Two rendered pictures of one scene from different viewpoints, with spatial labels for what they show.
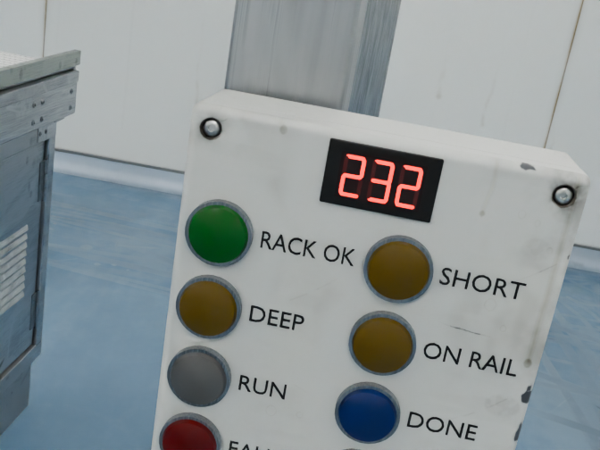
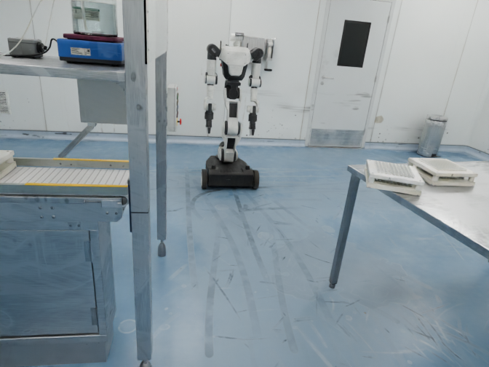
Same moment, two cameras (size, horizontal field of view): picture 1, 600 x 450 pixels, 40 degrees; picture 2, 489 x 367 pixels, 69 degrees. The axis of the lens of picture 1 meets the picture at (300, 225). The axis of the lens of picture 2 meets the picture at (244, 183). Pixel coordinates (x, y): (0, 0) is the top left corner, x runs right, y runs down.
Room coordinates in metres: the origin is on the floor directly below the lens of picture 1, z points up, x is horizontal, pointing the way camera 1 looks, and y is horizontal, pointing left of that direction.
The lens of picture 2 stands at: (0.46, 2.17, 1.44)
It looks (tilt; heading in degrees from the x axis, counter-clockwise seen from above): 22 degrees down; 255
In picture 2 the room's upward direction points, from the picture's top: 5 degrees clockwise
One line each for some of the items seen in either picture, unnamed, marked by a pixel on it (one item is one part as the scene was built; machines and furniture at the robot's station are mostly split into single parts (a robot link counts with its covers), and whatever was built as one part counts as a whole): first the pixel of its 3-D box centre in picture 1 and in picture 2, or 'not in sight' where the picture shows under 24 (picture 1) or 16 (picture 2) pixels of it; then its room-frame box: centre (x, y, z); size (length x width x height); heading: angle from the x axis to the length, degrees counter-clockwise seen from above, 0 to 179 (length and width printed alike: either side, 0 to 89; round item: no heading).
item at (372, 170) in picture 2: not in sight; (392, 171); (-0.68, 0.73, 0.89); 0.25 x 0.24 x 0.02; 62
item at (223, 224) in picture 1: (218, 234); not in sight; (0.34, 0.03, 1.10); 0.03 x 0.01 x 0.03; 85
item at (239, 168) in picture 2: not in sight; (227, 162); (-0.28, -1.38, 0.19); 0.64 x 0.52 x 0.33; 87
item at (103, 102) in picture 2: not in sight; (111, 96); (0.63, 0.67, 1.19); 0.22 x 0.11 x 0.20; 175
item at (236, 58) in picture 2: not in sight; (233, 61); (-0.28, -1.40, 1.23); 0.34 x 0.30 x 0.36; 177
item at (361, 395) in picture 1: (367, 415); not in sight; (0.34, -0.04, 1.02); 0.03 x 0.01 x 0.03; 85
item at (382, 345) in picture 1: (382, 345); not in sight; (0.34, -0.04, 1.06); 0.03 x 0.01 x 0.03; 85
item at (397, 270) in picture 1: (398, 270); not in sight; (0.34, -0.04, 1.10); 0.03 x 0.01 x 0.03; 85
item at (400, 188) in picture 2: not in sight; (390, 180); (-0.68, 0.73, 0.84); 0.24 x 0.24 x 0.02; 62
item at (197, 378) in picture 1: (197, 378); not in sight; (0.34, 0.03, 1.02); 0.03 x 0.01 x 0.03; 85
